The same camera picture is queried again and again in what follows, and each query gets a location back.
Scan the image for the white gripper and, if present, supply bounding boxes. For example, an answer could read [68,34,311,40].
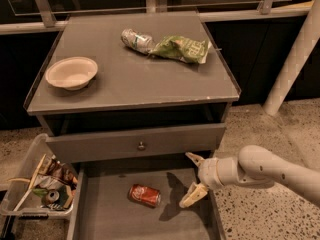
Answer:
[179,152,239,208]

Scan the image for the red coke can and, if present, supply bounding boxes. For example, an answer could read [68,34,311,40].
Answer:
[129,184,161,207]

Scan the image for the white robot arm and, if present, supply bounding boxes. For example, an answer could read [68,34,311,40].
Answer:
[179,145,320,208]

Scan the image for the closed top grey drawer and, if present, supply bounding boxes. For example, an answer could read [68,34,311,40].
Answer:
[47,123,226,163]

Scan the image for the round metal drawer knob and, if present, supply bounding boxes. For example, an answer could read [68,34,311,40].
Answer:
[137,142,146,151]

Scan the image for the open middle grey drawer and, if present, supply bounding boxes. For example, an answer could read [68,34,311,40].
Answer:
[67,161,222,240]

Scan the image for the grey drawer cabinet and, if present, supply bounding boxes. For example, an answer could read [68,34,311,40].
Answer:
[23,11,242,240]

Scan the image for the small can in bin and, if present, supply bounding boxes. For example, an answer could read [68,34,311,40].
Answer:
[42,190,60,205]

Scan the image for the green chip bag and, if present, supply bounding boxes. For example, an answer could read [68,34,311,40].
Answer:
[150,36,212,64]

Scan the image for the snack bags in bin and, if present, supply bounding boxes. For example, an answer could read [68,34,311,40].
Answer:
[7,153,79,212]

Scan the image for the clear plastic bin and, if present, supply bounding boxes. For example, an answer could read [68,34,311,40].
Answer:
[1,134,78,219]

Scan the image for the white paper bowl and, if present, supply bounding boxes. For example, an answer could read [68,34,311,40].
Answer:
[45,57,98,91]

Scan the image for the metal railing with glass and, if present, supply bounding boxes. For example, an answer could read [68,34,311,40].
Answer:
[0,0,315,35]

